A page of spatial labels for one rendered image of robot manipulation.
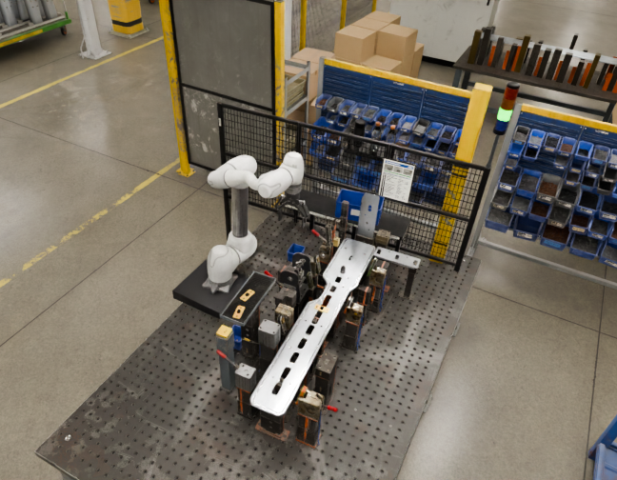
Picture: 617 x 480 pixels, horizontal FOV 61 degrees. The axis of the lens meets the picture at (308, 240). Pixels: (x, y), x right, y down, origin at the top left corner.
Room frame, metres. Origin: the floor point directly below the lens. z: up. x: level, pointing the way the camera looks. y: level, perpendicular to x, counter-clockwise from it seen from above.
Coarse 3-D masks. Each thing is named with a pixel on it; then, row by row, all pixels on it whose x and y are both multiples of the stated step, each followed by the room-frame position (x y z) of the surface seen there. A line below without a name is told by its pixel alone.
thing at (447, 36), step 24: (408, 0) 8.86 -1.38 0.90; (432, 0) 8.70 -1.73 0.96; (456, 0) 8.54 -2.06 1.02; (480, 0) 8.39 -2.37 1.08; (408, 24) 8.83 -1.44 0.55; (432, 24) 8.67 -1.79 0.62; (456, 24) 8.51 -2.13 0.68; (480, 24) 8.35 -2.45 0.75; (432, 48) 8.63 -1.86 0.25; (456, 48) 8.47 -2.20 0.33
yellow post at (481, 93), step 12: (480, 84) 2.90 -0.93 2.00; (480, 96) 2.82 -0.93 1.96; (468, 108) 2.83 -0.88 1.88; (480, 108) 2.81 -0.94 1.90; (468, 120) 2.83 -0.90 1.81; (480, 120) 2.80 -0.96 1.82; (468, 132) 2.82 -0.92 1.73; (468, 144) 2.82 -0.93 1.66; (456, 156) 2.83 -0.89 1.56; (468, 156) 2.81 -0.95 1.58; (456, 168) 2.82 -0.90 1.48; (468, 168) 2.80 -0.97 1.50; (456, 180) 2.82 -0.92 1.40; (456, 192) 2.81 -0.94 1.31; (444, 204) 2.83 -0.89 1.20; (456, 204) 2.80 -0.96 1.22; (444, 228) 2.82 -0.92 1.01
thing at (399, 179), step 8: (384, 160) 2.96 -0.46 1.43; (392, 160) 2.94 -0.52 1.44; (384, 168) 2.96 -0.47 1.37; (392, 168) 2.93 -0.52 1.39; (400, 168) 2.92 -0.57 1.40; (408, 168) 2.90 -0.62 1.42; (384, 176) 2.95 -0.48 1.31; (392, 176) 2.93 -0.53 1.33; (400, 176) 2.91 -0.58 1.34; (408, 176) 2.89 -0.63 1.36; (392, 184) 2.93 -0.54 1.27; (400, 184) 2.91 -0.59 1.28; (408, 184) 2.89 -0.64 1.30; (384, 192) 2.95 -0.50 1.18; (392, 192) 2.92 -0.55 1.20; (400, 192) 2.91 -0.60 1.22; (408, 192) 2.89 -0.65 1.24; (400, 200) 2.90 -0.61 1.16; (408, 200) 2.88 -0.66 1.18
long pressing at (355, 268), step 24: (336, 264) 2.40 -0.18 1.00; (360, 264) 2.41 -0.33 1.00; (336, 288) 2.19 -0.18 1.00; (312, 312) 1.98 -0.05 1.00; (336, 312) 1.99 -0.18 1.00; (288, 336) 1.80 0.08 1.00; (312, 336) 1.81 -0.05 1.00; (288, 360) 1.65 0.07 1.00; (312, 360) 1.66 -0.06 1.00; (264, 384) 1.50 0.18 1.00; (288, 384) 1.50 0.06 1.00; (264, 408) 1.37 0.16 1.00; (288, 408) 1.38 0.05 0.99
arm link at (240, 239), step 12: (240, 156) 2.64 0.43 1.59; (240, 168) 2.54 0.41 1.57; (252, 168) 2.61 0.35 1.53; (240, 192) 2.56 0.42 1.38; (240, 204) 2.56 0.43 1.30; (240, 216) 2.56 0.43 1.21; (240, 228) 2.55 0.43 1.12; (228, 240) 2.57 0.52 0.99; (240, 240) 2.54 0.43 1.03; (252, 240) 2.60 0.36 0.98; (240, 252) 2.51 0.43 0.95; (252, 252) 2.59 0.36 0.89
